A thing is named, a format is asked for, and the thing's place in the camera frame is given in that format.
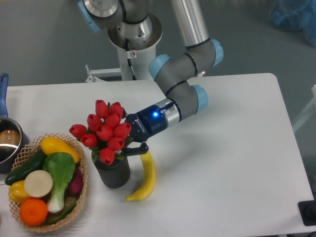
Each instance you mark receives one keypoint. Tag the green bok choy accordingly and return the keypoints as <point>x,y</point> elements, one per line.
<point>61,167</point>

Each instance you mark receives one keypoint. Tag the blue saucepan with handle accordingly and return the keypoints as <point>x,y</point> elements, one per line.
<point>12,136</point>

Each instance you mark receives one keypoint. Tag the yellow banana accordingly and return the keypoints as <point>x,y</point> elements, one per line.
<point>149,180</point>

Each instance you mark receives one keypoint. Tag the red tulip bouquet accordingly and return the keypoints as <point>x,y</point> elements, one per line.
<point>105,134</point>

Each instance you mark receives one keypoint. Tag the round white radish slice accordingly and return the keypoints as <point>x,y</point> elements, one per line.
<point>38,183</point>

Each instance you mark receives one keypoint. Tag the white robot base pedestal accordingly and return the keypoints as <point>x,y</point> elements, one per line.
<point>136,48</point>

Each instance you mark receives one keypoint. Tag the black device at table edge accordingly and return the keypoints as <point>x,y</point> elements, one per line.
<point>308,212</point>

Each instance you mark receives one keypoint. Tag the yellow bell pepper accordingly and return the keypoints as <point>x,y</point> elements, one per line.
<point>17,192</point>

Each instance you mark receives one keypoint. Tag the dark green cucumber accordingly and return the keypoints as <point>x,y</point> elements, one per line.
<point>34,163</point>

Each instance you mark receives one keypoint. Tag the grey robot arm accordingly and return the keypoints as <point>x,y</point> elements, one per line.
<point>171,75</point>

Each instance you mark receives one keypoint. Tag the yellow squash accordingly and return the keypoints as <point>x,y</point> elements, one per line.
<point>51,145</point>

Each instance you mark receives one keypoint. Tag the woven wicker basket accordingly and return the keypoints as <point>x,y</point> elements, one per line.
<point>75,201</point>

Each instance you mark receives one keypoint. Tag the dark grey ribbed vase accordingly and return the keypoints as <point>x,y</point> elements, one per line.
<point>115,175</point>

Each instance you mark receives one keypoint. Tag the white frame at right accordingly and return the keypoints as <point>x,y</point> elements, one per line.
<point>306,112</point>

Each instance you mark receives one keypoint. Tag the orange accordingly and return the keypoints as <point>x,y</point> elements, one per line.
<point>33,211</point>

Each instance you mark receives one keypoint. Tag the blue plastic bag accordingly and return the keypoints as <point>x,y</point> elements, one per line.
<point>294,16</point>

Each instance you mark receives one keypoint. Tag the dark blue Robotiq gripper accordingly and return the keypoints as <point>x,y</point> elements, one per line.
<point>144,124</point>

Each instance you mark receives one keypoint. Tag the purple sweet potato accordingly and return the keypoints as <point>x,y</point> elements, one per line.
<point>76,184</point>

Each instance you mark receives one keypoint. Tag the green chili pepper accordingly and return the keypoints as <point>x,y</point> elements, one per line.
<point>56,217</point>

